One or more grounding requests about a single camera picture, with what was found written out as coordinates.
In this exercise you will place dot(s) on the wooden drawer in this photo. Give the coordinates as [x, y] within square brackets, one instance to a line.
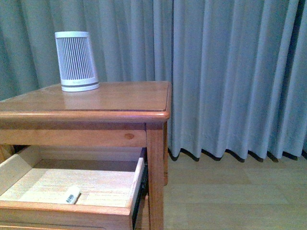
[33, 183]

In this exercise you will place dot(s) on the wooden nightstand cabinet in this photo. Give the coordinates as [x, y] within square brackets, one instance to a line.
[116, 115]

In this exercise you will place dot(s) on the white slatted air purifier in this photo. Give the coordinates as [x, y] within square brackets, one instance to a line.
[76, 61]

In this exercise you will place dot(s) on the grey-green pleated curtain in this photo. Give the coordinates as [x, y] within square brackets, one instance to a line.
[238, 67]

